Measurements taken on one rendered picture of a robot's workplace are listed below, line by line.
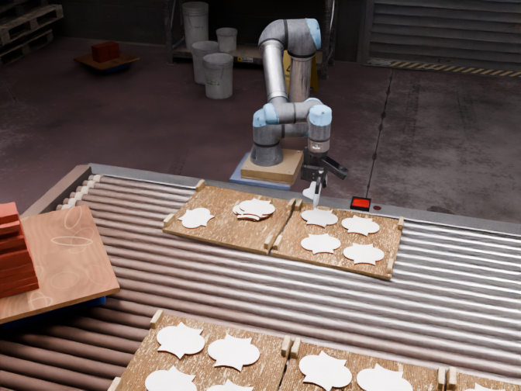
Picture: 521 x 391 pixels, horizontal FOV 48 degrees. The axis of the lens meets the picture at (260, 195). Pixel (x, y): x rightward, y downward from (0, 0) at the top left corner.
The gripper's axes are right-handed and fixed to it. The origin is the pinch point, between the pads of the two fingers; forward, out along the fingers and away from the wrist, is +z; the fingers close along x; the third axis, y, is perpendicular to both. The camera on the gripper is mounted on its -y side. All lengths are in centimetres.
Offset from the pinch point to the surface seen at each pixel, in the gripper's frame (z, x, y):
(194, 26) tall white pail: 62, -401, 235
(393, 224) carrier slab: 8.9, -5.2, -26.9
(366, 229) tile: 8.1, 2.4, -18.0
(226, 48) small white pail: 84, -408, 201
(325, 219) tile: 8.1, 0.8, -2.3
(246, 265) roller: 10.9, 33.4, 17.3
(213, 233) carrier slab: 8.9, 21.8, 34.0
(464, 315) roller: 11, 34, -54
